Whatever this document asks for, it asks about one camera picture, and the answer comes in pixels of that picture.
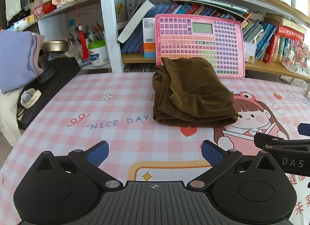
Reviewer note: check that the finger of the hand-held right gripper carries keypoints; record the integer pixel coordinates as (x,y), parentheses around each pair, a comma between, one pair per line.
(305,129)
(290,152)

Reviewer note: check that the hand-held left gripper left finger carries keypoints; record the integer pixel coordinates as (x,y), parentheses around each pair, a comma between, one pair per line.
(98,153)

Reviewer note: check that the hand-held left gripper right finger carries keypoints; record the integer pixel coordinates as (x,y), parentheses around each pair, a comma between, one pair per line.
(214,153)

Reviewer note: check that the brown velvet pants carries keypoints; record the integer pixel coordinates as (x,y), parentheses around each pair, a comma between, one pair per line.
(193,94)

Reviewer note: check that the pink checked printed table mat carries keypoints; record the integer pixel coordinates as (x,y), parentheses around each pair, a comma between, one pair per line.
(96,108)

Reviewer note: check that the colourful flower bouquet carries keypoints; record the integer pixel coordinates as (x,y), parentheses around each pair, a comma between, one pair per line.
(296,57)

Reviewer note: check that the white wristwatch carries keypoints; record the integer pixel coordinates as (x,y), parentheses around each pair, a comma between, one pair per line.
(30,99)

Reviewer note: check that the black box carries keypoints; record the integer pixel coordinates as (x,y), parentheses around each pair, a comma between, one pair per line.
(60,72)

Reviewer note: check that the cream cloth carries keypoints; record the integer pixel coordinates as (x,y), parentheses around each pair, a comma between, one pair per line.
(8,118)

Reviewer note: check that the row of assorted thin books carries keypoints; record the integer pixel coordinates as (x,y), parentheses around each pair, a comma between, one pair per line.
(261,41)

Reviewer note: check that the white jar with green lid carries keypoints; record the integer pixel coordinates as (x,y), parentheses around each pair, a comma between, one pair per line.
(98,54)

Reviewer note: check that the dark round object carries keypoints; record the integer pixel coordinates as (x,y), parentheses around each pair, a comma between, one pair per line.
(46,68)

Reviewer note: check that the pink learning tablet toy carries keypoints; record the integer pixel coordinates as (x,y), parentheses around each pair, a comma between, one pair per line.
(218,45)

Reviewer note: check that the red tassel charm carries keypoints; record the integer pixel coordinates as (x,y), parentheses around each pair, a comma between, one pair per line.
(84,45)

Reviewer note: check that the row of dark blue books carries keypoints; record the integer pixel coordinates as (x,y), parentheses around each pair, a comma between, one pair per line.
(132,43)

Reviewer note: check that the brass bowl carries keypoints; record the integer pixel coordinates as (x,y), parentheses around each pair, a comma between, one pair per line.
(55,45)

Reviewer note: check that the pink folded garment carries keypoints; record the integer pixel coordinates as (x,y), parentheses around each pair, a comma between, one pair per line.
(38,53)

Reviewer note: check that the bunch of pens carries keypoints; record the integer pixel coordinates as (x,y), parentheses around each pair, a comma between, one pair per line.
(93,34)

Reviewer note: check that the orange and blue carton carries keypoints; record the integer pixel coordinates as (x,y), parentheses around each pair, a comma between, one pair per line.
(149,45)

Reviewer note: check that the purple folded garment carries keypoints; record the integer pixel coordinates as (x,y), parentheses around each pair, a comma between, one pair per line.
(14,62)

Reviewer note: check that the thick leaning book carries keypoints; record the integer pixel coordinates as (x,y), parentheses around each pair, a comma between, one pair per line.
(135,24)

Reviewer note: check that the grey laptop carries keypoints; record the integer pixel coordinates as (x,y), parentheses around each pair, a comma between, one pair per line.
(205,2)

